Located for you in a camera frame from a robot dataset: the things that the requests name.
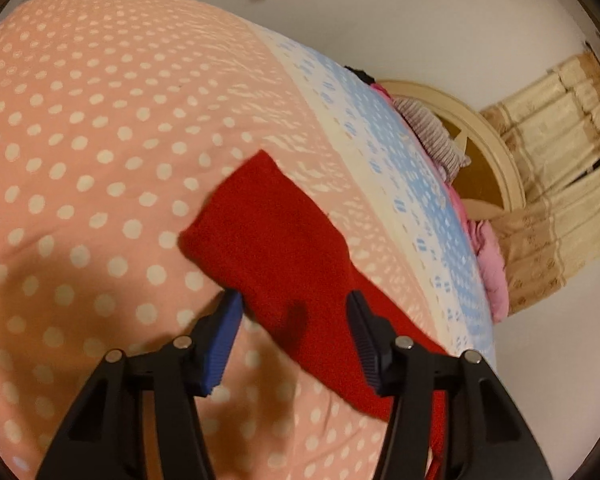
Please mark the black cloth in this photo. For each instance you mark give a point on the black cloth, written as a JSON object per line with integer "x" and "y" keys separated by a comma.
{"x": 357, "y": 73}

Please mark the beige patterned curtain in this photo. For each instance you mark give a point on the beige patterned curtain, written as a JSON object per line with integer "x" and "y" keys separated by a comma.
{"x": 545, "y": 125}

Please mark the pink and blue dotted bedsheet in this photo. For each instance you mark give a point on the pink and blue dotted bedsheet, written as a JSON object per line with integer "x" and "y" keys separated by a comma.
{"x": 105, "y": 160}

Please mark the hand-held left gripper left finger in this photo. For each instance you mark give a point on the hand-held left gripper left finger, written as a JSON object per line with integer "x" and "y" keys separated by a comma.
{"x": 222, "y": 341}

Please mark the light pink blanket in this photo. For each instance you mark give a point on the light pink blanket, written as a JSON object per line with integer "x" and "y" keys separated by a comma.
{"x": 492, "y": 270}

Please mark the cream round headboard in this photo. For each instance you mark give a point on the cream round headboard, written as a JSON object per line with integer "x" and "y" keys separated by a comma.
{"x": 506, "y": 160}

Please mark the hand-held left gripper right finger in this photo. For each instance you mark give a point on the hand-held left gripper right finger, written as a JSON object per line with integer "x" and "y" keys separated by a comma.
{"x": 365, "y": 341}

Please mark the striped grey cloth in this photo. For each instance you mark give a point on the striped grey cloth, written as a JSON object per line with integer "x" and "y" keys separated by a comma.
{"x": 432, "y": 135}

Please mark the red knit garment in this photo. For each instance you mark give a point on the red knit garment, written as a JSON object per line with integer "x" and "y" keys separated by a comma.
{"x": 280, "y": 250}

